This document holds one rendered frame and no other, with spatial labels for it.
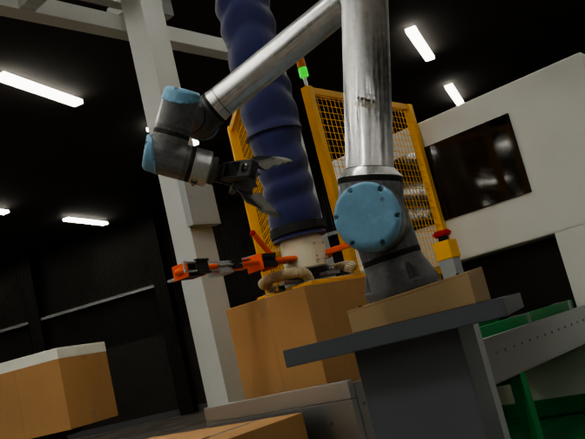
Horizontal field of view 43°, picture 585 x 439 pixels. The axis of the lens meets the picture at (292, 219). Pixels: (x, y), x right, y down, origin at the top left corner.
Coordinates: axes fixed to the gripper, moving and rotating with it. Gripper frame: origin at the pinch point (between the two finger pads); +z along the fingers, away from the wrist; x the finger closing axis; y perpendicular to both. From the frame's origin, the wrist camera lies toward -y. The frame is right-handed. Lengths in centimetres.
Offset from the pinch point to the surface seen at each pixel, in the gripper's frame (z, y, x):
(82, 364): -42, 224, 57
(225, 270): 0, 76, 13
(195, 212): -6, 198, -29
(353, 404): 46, 52, 48
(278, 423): 23, 54, 59
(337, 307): 43, 81, 16
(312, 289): 31, 75, 13
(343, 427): 45, 56, 56
